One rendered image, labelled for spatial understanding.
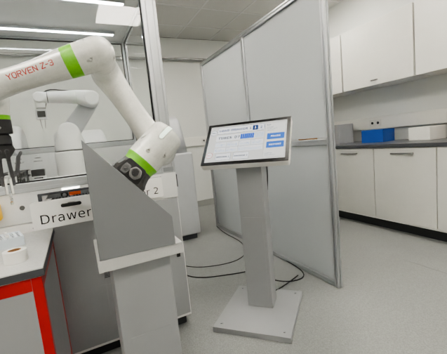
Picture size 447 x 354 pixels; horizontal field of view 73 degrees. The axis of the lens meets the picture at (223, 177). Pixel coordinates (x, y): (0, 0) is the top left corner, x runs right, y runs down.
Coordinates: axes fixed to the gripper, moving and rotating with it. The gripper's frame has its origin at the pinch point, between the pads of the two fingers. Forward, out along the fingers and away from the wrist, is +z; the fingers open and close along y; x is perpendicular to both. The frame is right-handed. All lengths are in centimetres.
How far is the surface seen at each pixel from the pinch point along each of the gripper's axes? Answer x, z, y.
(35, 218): 10.3, 13.0, -5.6
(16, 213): -22.5, 14.9, -3.2
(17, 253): 28.0, 20.6, 3.6
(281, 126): 40, -15, -127
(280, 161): 47, 4, -114
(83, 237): -15.6, 32.7, -28.5
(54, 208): 12.1, 10.4, -12.3
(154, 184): -4, 11, -66
